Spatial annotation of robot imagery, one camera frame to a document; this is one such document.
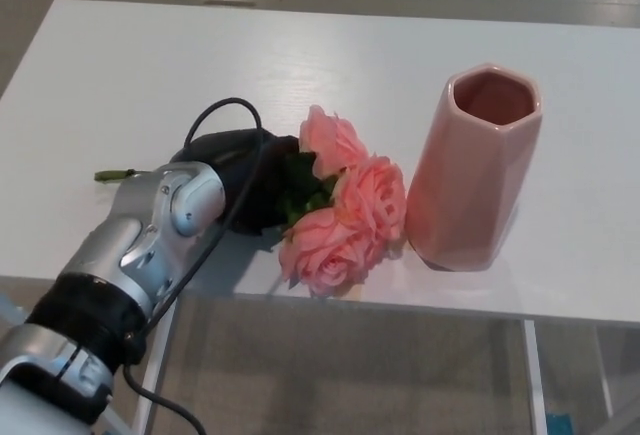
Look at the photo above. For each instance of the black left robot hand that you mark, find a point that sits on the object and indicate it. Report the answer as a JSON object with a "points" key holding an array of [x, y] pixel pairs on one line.
{"points": [[240, 175]]}

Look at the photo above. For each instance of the pink artificial rose bouquet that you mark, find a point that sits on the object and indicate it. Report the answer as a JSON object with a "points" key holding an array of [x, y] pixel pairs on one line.
{"points": [[370, 195]]}

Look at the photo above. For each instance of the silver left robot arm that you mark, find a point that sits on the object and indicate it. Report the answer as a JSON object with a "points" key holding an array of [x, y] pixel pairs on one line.
{"points": [[125, 255]]}

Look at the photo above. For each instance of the pink faceted ceramic vase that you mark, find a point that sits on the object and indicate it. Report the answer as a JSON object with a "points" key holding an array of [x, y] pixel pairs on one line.
{"points": [[465, 180]]}

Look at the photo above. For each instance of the white metal table leg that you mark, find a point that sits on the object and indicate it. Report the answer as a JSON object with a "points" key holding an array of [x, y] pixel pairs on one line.
{"points": [[534, 380], [606, 385], [152, 380]]}

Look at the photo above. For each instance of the blue floor tape patch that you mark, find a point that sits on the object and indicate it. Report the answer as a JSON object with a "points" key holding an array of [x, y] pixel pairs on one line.
{"points": [[557, 424]]}

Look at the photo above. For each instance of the light blue metal frame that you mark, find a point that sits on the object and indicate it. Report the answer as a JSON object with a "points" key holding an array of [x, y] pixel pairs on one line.
{"points": [[7, 305]]}

